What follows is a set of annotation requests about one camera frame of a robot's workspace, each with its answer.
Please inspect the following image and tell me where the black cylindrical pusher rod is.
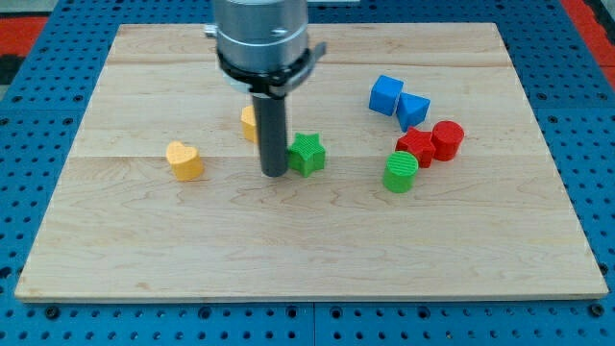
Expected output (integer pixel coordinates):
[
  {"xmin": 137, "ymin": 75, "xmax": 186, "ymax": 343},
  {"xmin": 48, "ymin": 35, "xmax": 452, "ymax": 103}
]
[{"xmin": 253, "ymin": 96, "xmax": 288, "ymax": 177}]

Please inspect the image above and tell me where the green star block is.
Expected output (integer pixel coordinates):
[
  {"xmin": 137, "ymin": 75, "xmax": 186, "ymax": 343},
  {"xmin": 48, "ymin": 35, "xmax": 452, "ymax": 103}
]
[{"xmin": 288, "ymin": 133, "xmax": 326, "ymax": 178}]

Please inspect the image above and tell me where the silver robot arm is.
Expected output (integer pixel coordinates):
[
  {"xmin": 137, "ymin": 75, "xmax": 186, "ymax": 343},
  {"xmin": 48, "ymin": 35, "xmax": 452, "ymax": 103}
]
[{"xmin": 204, "ymin": 0, "xmax": 327, "ymax": 177}]

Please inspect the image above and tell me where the red star block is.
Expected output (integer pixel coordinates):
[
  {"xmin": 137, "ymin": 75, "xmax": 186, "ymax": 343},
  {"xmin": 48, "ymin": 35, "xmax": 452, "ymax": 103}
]
[{"xmin": 395, "ymin": 127, "xmax": 435, "ymax": 168}]

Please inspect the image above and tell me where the yellow block behind rod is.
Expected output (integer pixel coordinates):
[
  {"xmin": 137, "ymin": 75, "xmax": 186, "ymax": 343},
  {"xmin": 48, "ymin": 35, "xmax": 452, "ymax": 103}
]
[{"xmin": 240, "ymin": 106, "xmax": 258, "ymax": 143}]

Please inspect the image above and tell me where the yellow heart block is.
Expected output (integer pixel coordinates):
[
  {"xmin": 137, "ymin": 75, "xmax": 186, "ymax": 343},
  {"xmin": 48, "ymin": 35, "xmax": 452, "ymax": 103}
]
[{"xmin": 165, "ymin": 141, "xmax": 205, "ymax": 182}]

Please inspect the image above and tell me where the blue cube block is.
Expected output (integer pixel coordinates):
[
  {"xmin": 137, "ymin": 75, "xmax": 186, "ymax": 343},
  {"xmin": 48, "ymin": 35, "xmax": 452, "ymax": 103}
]
[{"xmin": 368, "ymin": 75, "xmax": 404, "ymax": 116}]

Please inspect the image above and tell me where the blue triangle block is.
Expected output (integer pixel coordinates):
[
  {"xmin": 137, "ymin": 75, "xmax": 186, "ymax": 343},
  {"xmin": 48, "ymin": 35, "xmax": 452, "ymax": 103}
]
[{"xmin": 396, "ymin": 92, "xmax": 431, "ymax": 132}]

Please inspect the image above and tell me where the green cylinder block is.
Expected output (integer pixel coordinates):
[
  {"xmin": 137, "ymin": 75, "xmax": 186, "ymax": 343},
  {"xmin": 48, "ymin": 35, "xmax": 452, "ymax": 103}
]
[{"xmin": 382, "ymin": 151, "xmax": 419, "ymax": 193}]

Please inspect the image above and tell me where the red cylinder block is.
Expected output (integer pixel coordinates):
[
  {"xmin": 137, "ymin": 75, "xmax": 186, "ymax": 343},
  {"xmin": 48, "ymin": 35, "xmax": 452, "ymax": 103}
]
[{"xmin": 431, "ymin": 120, "xmax": 465, "ymax": 161}]

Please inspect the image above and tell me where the wooden board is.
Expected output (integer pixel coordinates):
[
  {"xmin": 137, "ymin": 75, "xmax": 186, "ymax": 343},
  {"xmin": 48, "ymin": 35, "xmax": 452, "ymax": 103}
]
[{"xmin": 14, "ymin": 23, "xmax": 608, "ymax": 303}]

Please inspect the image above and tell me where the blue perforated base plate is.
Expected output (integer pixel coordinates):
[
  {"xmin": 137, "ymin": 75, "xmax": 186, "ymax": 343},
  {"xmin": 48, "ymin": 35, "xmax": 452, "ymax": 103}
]
[{"xmin": 1, "ymin": 0, "xmax": 614, "ymax": 345}]

